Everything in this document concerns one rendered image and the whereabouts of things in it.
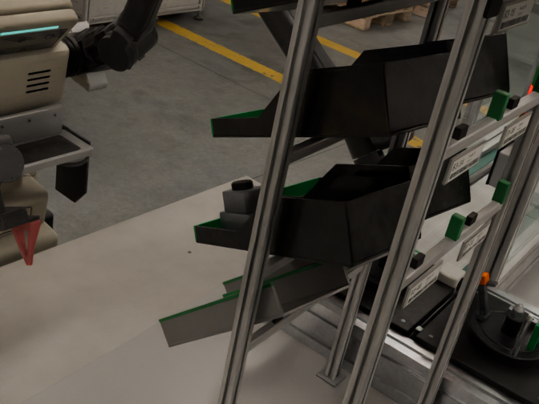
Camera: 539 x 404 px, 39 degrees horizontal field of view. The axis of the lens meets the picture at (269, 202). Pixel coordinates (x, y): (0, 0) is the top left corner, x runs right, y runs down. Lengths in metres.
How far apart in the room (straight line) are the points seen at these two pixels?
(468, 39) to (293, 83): 0.20
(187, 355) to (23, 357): 0.27
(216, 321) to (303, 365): 0.37
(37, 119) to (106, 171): 2.12
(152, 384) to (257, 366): 0.19
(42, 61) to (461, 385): 0.97
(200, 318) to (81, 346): 0.33
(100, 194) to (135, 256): 1.93
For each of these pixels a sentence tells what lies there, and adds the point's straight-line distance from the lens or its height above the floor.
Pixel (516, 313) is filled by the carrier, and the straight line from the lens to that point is 1.39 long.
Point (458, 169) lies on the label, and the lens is 0.82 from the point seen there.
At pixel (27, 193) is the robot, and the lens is 1.72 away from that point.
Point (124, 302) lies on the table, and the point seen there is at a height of 0.86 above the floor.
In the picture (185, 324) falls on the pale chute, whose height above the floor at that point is 1.05.
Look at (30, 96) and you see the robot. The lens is 1.60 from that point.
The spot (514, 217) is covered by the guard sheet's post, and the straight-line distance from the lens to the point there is 1.54.
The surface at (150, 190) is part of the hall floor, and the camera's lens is 3.58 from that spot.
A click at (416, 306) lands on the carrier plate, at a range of 1.44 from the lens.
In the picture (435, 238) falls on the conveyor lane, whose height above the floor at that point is 0.92.
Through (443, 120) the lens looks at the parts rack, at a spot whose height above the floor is 1.51.
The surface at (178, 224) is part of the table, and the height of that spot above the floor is 0.86.
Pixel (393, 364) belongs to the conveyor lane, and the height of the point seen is 0.93.
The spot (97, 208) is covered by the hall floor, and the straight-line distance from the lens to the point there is 3.40.
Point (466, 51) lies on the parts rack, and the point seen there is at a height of 1.58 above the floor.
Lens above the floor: 1.76
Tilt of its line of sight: 29 degrees down
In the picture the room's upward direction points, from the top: 12 degrees clockwise
